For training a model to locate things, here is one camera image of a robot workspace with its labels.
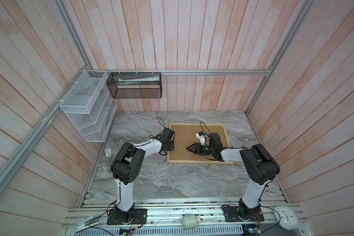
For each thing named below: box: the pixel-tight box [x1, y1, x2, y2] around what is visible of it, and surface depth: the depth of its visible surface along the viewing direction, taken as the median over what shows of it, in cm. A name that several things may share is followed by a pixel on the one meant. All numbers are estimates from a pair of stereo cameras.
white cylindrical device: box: [181, 215, 202, 230], surface depth 67 cm
